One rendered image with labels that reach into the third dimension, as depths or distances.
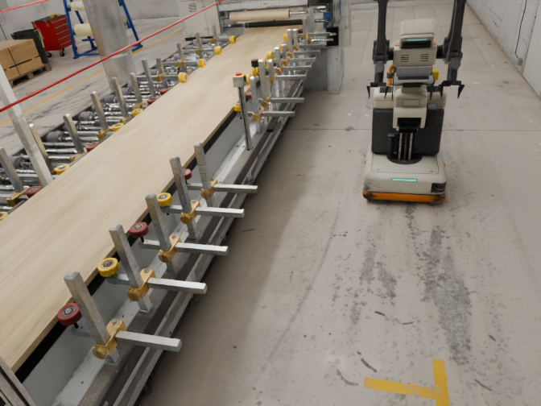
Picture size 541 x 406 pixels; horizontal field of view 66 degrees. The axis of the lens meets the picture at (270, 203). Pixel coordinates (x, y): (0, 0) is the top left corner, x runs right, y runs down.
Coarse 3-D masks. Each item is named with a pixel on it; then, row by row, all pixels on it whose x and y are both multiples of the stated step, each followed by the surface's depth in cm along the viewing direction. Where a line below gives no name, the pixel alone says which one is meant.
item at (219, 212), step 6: (162, 210) 211; (168, 210) 210; (174, 210) 209; (180, 210) 208; (198, 210) 205; (204, 210) 204; (210, 210) 203; (216, 210) 203; (222, 210) 202; (228, 210) 202; (234, 210) 201; (240, 210) 201; (222, 216) 203; (228, 216) 202; (234, 216) 201; (240, 216) 200
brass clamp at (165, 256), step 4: (176, 236) 191; (172, 240) 189; (176, 240) 189; (180, 240) 192; (172, 244) 187; (172, 248) 185; (160, 252) 184; (164, 252) 182; (168, 252) 182; (172, 252) 185; (176, 252) 189; (160, 256) 182; (164, 256) 182; (168, 256) 182; (172, 256) 186; (160, 260) 184; (164, 260) 183; (168, 260) 183
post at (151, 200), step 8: (152, 200) 168; (152, 208) 171; (152, 216) 173; (160, 216) 175; (160, 224) 175; (160, 232) 178; (160, 240) 181; (168, 240) 183; (168, 248) 183; (168, 264) 188; (176, 264) 191
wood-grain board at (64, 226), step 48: (240, 48) 457; (192, 96) 337; (144, 144) 266; (192, 144) 258; (48, 192) 225; (96, 192) 220; (144, 192) 215; (0, 240) 191; (48, 240) 187; (96, 240) 183; (0, 288) 163; (48, 288) 160; (0, 336) 142
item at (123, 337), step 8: (72, 328) 153; (80, 328) 152; (88, 328) 152; (80, 336) 153; (88, 336) 152; (120, 336) 147; (128, 336) 147; (136, 336) 146; (144, 336) 146; (152, 336) 146; (136, 344) 146; (144, 344) 145; (152, 344) 144; (160, 344) 143; (168, 344) 142; (176, 344) 142
